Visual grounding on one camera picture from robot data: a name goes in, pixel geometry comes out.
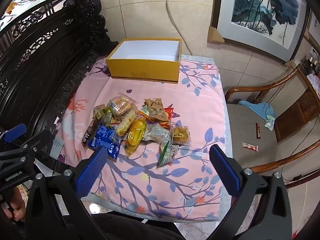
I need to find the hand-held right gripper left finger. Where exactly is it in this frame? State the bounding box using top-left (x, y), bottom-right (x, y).
top-left (25, 146), bottom-right (108, 240)

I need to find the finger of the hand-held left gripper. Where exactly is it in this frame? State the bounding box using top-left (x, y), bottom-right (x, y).
top-left (0, 129), bottom-right (55, 167)
top-left (0, 123), bottom-right (27, 145)

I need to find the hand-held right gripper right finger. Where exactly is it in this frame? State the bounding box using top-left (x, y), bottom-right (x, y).
top-left (209, 144), bottom-right (293, 240)

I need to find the yellow sesame stick packet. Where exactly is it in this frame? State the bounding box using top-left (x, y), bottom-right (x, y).
top-left (115, 110), bottom-right (139, 137)

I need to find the purple white snack packet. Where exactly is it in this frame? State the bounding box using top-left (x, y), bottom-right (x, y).
top-left (144, 123), bottom-right (173, 147)

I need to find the yellow cardboard box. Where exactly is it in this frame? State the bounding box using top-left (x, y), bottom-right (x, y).
top-left (105, 38), bottom-right (182, 84)

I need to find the person's left hand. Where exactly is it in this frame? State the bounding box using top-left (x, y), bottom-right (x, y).
top-left (0, 187), bottom-right (28, 222)

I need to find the white paper tag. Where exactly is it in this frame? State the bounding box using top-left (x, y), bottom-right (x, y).
top-left (49, 137), bottom-right (65, 159)

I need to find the blue snack packet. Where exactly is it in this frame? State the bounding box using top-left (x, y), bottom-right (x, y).
top-left (87, 123), bottom-right (122, 160)

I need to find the red white snack stick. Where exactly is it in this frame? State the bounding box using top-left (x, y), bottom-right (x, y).
top-left (242, 142), bottom-right (259, 152)

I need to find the black snack packet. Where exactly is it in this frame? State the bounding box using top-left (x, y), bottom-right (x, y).
top-left (82, 118), bottom-right (102, 147)

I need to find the wooden armchair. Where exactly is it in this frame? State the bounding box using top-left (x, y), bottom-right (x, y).
top-left (224, 64), bottom-right (320, 189)

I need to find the yellow orange snack packet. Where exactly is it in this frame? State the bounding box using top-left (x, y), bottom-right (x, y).
top-left (124, 117), bottom-right (148, 157)

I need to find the brown cake packet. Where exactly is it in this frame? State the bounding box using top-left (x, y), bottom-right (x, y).
top-left (171, 126), bottom-right (191, 146)

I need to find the dark carved wooden bench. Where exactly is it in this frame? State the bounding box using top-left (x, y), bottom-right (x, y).
top-left (0, 0), bottom-right (119, 170)

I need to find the olive green snack packet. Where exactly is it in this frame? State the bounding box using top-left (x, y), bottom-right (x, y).
top-left (93, 104), bottom-right (113, 128)

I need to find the green white snack packet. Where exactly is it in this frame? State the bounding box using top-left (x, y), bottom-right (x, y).
top-left (157, 140), bottom-right (180, 167)

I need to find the pink floral blanket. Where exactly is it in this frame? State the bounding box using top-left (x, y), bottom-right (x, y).
top-left (49, 54), bottom-right (229, 223)

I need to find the pale green crumpled packet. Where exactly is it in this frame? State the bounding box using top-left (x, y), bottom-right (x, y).
top-left (264, 115), bottom-right (276, 131)

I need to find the clear sesame cake packet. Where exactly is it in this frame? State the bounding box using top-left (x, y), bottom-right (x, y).
top-left (107, 92), bottom-right (137, 117)

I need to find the blue cloth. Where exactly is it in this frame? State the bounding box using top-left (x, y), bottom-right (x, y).
top-left (238, 100), bottom-right (275, 122)

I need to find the red snack packet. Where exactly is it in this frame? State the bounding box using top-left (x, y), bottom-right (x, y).
top-left (164, 103), bottom-right (181, 128)

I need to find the brown peanut packet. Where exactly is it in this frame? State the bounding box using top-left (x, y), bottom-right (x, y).
top-left (144, 98), bottom-right (167, 121)

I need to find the cardboard corner protector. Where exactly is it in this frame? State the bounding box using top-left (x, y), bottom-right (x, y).
top-left (208, 26), bottom-right (225, 43)

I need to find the framed lotus painting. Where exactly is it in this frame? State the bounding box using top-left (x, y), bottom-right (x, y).
top-left (216, 0), bottom-right (310, 63)

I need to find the white power cable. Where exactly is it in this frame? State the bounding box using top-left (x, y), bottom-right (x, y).
top-left (166, 0), bottom-right (193, 55)

